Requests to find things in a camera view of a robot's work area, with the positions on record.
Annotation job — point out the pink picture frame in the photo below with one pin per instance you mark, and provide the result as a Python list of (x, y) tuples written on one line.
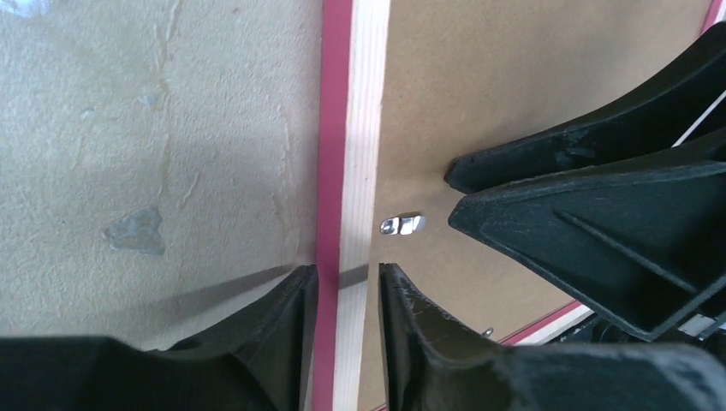
[(355, 38)]

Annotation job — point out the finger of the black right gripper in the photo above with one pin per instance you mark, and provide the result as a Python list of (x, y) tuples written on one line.
[(640, 241), (650, 118)]

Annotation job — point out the brown cardboard backing board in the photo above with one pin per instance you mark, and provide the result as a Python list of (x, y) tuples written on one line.
[(462, 76)]

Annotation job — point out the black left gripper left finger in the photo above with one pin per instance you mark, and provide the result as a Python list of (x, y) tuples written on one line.
[(255, 359)]

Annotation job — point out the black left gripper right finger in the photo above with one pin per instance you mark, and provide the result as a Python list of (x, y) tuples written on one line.
[(435, 362)]

